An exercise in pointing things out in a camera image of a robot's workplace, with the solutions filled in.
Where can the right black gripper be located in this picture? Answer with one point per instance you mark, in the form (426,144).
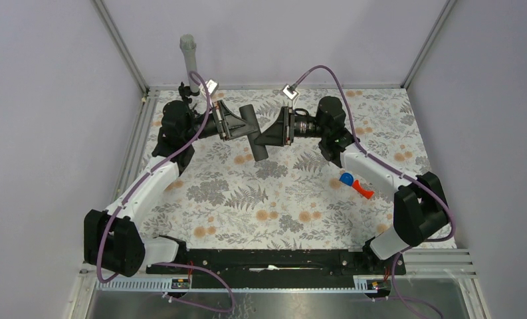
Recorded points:
(280,134)

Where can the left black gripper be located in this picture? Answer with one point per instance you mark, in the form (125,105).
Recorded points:
(232,126)

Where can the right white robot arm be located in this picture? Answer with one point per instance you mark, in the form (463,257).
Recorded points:
(419,206)

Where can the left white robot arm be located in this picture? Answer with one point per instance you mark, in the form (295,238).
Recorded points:
(112,239)

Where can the black tripod microphone stand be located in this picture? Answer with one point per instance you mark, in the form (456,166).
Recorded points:
(188,96)

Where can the floral patterned mat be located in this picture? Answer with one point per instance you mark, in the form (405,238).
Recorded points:
(293,199)

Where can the blue and orange toy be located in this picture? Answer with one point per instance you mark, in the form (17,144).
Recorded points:
(349,180)

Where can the silver microphone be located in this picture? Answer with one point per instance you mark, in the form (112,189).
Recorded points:
(188,47)

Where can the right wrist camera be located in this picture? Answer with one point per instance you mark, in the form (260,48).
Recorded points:
(290,91)

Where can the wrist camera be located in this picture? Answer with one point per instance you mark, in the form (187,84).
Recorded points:
(212,86)
(290,91)

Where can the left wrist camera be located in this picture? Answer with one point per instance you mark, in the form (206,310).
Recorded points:
(212,86)

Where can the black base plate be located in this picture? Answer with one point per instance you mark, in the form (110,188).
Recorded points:
(258,265)

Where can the white slotted cable duct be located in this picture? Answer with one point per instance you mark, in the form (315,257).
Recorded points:
(182,284)

